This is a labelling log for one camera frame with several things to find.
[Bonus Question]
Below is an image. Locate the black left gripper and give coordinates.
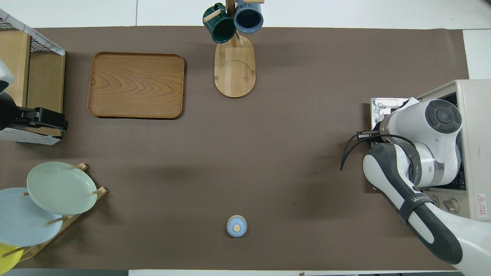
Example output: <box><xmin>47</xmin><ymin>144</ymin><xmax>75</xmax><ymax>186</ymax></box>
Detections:
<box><xmin>0</xmin><ymin>92</ymin><xmax>69</xmax><ymax>131</ymax></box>

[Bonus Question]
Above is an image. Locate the white toaster oven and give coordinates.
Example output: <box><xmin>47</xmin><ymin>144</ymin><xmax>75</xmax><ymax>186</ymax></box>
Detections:
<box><xmin>416</xmin><ymin>79</ymin><xmax>491</xmax><ymax>222</ymax></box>

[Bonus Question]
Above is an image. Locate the pale green plate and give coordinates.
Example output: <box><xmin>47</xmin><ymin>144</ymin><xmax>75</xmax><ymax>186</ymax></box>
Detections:
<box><xmin>26</xmin><ymin>161</ymin><xmax>98</xmax><ymax>215</ymax></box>

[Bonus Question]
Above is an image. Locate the white marble print cloth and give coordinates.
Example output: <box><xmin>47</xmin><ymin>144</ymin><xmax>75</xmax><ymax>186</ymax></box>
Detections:
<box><xmin>0</xmin><ymin>8</ymin><xmax>66</xmax><ymax>56</ymax></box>

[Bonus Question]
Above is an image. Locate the wooden plate rack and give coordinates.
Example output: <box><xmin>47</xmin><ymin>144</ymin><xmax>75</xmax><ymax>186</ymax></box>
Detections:
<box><xmin>15</xmin><ymin>163</ymin><xmax>108</xmax><ymax>263</ymax></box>

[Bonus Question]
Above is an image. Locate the wooden serving tray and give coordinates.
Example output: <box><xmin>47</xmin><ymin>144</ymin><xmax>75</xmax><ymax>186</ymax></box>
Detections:
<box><xmin>87</xmin><ymin>52</ymin><xmax>185</xmax><ymax>119</ymax></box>

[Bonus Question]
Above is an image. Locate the light blue plate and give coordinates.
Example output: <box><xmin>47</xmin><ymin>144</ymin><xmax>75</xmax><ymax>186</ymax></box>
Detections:
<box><xmin>0</xmin><ymin>187</ymin><xmax>64</xmax><ymax>247</ymax></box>

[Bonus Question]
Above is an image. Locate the yellow plate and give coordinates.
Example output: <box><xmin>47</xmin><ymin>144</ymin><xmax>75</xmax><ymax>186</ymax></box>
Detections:
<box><xmin>0</xmin><ymin>243</ymin><xmax>23</xmax><ymax>274</ymax></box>

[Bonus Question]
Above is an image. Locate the wooden mug tree stand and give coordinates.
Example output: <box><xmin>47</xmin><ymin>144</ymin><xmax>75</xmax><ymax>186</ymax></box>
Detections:
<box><xmin>203</xmin><ymin>0</ymin><xmax>265</xmax><ymax>99</ymax></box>

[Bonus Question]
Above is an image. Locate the dark green mug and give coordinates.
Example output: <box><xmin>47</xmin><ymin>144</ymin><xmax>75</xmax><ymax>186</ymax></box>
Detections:
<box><xmin>203</xmin><ymin>3</ymin><xmax>237</xmax><ymax>44</ymax></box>

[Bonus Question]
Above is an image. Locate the brown table mat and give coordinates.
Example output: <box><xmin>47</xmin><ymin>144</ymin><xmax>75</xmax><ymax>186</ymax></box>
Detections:
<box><xmin>0</xmin><ymin>26</ymin><xmax>489</xmax><ymax>271</ymax></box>

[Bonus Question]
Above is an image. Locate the blue mug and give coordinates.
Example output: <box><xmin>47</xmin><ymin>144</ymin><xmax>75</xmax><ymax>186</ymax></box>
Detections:
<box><xmin>233</xmin><ymin>0</ymin><xmax>264</xmax><ymax>34</ymax></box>

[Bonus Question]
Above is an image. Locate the black wire mesh basket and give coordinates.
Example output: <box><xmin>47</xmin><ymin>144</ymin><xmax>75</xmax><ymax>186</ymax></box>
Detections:
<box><xmin>0</xmin><ymin>17</ymin><xmax>62</xmax><ymax>145</ymax></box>

